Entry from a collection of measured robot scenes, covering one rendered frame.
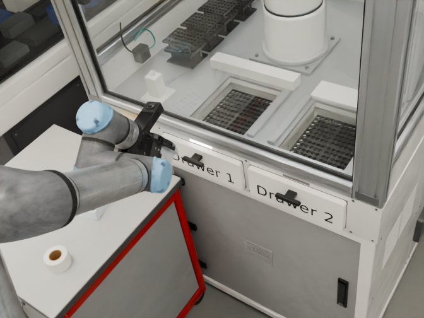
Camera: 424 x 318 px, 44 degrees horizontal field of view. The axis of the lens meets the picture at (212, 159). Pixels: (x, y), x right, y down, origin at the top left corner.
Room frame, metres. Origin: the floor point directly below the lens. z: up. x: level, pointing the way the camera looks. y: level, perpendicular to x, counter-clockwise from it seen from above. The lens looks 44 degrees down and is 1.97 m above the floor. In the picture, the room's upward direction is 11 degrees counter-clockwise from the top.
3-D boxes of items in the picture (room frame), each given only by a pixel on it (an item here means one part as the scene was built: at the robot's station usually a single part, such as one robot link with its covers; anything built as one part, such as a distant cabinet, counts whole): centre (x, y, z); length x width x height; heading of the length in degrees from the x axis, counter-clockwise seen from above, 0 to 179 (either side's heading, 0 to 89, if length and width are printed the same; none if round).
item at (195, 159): (1.12, 0.05, 0.91); 0.07 x 0.04 x 0.01; 48
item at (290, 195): (0.91, -0.18, 0.91); 0.07 x 0.04 x 0.01; 48
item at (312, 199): (0.93, -0.20, 0.87); 0.29 x 0.02 x 0.11; 48
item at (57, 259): (0.95, 0.49, 0.78); 0.07 x 0.07 x 0.04
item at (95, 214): (1.16, 0.39, 0.78); 0.12 x 0.08 x 0.04; 152
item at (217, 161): (1.14, 0.03, 0.87); 0.29 x 0.02 x 0.11; 48
